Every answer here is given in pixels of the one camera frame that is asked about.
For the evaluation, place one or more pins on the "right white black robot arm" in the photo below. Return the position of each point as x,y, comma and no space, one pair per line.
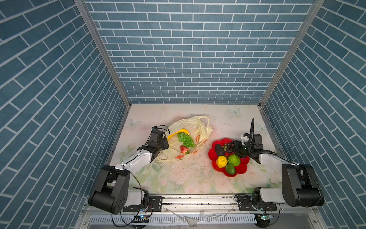
299,183

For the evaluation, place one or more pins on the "yellow banana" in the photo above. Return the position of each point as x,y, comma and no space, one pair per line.
180,131

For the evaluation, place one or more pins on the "yellow lemon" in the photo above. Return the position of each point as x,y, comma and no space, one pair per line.
221,162

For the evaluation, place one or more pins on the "dark green lime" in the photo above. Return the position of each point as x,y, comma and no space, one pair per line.
230,169

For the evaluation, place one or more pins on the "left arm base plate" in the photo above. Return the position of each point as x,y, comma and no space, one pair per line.
149,204

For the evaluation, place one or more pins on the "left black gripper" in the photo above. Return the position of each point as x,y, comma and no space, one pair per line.
165,145

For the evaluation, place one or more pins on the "green grape bunch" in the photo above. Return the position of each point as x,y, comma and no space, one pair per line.
186,140

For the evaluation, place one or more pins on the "red flower-shaped plate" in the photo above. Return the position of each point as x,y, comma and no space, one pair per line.
241,169

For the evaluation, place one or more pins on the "aluminium front rail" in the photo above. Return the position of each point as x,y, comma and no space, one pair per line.
215,204

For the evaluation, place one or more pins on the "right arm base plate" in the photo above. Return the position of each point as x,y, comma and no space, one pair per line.
250,203

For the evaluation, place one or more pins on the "dark avocado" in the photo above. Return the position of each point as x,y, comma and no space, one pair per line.
219,150

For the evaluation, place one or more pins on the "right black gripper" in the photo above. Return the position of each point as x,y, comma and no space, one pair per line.
236,146

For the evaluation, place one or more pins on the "red strawberry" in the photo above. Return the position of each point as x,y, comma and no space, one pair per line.
184,149

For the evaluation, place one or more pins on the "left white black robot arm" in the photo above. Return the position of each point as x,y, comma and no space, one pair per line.
111,190

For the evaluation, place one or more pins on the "light green pear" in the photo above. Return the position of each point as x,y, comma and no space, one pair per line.
234,159

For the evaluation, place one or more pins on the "dark purple plum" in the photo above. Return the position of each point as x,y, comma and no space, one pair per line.
243,150

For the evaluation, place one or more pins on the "cream printed plastic bag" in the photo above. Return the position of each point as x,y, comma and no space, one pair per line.
200,131

